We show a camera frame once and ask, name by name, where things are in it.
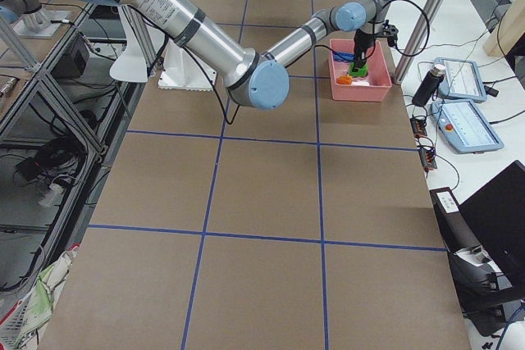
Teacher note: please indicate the lower teach pendant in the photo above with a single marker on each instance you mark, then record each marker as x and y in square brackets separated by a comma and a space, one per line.
[464, 126]

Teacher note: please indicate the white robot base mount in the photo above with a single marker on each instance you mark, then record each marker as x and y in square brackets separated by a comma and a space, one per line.
[148, 51]

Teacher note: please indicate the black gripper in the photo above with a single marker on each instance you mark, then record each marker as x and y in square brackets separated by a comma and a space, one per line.
[364, 39]

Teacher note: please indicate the black device box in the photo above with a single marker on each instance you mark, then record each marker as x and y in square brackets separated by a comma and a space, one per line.
[486, 296]

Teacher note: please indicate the aluminium frame rack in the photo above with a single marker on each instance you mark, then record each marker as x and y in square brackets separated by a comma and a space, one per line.
[61, 124]

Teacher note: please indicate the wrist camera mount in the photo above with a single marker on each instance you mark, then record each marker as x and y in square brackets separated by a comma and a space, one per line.
[390, 33]

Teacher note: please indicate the teach pendant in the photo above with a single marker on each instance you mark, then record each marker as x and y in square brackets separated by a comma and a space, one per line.
[464, 126]
[462, 80]

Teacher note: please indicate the green white cloth bag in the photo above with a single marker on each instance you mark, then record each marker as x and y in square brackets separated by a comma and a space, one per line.
[23, 326]

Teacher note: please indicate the orange toy block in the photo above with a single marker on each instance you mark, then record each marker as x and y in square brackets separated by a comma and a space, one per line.
[344, 80]

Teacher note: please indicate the aluminium frame post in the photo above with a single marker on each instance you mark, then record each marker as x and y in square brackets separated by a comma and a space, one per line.
[420, 32]

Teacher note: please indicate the green toy block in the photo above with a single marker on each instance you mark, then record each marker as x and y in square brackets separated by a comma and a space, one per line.
[358, 73]

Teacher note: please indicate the long blue toy block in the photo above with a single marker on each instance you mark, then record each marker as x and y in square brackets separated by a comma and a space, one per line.
[342, 57]

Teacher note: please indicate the pink plastic box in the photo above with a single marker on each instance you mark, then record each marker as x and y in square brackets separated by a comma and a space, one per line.
[371, 84]

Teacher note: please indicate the black laptop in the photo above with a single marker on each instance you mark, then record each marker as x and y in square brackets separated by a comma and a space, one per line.
[495, 215]

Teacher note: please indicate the black water bottle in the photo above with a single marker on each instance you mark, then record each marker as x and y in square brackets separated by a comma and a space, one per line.
[429, 85]

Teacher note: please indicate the upper teach pendant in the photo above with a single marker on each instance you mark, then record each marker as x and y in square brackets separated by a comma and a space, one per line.
[462, 80]

